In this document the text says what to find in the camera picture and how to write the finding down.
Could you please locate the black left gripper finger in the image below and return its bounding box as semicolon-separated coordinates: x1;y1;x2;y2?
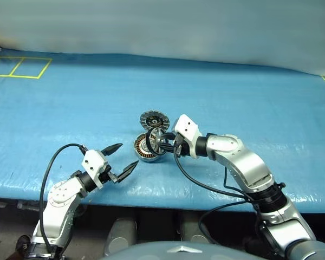
101;142;124;157
115;160;140;185

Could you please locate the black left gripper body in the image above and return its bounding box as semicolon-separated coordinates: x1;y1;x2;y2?
99;165;120;185

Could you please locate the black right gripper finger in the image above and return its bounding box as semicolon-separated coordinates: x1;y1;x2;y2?
158;132;177;141
158;142;177;153

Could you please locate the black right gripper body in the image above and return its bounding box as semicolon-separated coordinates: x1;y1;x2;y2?
173;134;192;159

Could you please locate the motor rotor with black ring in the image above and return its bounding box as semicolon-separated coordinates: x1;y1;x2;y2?
146;127;169;155

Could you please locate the dark round motor rotor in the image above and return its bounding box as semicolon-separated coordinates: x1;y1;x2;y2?
139;110;170;131

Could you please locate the motor stator with copper windings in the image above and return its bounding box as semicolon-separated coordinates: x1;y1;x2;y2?
132;133;166;164

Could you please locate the blue plastic table cover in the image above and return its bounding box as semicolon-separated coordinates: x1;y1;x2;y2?
0;47;325;213

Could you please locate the grey rounded shape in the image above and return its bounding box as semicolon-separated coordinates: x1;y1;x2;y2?
105;218;138;257
178;214;216;245

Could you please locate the grey robot torso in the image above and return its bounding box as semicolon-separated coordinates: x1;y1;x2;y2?
100;239;263;260

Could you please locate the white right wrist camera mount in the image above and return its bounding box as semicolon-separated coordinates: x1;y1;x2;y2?
174;114;204;159

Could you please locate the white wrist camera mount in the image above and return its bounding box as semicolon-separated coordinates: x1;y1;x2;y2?
174;114;204;159
81;149;109;189

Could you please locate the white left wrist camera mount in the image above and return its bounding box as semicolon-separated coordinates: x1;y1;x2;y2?
81;149;109;189

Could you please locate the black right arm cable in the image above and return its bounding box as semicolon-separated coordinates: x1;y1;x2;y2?
173;150;264;245

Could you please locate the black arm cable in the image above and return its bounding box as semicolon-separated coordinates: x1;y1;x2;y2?
38;143;88;257
173;150;264;245

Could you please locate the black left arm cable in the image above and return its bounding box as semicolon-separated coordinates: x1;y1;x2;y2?
38;143;88;257

